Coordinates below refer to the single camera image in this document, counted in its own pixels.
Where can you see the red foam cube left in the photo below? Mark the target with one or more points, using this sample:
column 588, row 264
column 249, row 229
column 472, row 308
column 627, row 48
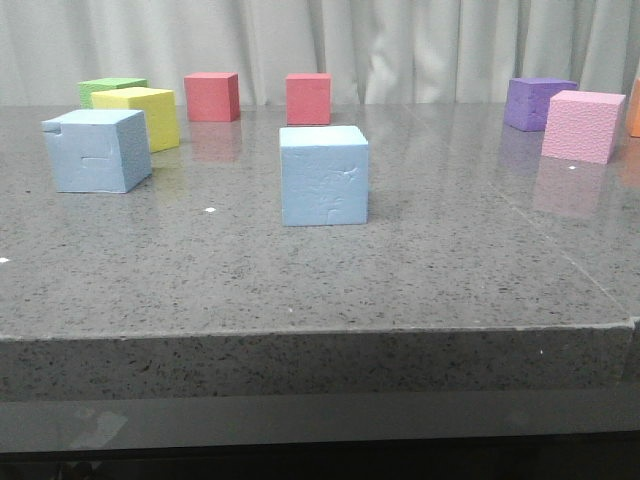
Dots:
column 212, row 96

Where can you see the red foam cube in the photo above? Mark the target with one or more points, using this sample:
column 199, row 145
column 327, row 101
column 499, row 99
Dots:
column 212, row 96
column 308, row 98

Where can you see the light blue textured foam cube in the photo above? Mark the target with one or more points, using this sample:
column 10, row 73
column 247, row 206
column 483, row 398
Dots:
column 324, row 175

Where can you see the yellow foam cube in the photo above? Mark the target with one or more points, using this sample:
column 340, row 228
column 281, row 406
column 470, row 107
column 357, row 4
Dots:
column 158, row 105

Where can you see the red foam cube right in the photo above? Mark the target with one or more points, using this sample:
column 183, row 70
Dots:
column 308, row 98

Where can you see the pink foam cube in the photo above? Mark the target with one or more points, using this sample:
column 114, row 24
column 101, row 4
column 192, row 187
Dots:
column 582, row 126

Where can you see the purple foam cube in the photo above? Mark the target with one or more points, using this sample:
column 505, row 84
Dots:
column 528, row 101

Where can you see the light blue notched foam cube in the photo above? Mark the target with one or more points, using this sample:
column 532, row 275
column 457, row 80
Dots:
column 98, row 150

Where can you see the green foam cube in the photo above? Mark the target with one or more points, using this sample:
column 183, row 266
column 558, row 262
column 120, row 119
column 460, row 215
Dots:
column 86, row 88

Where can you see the white pleated curtain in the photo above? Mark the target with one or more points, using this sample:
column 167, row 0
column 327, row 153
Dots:
column 376, row 51

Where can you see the orange foam cube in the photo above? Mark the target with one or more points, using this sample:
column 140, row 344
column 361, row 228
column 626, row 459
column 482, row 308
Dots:
column 633, row 114

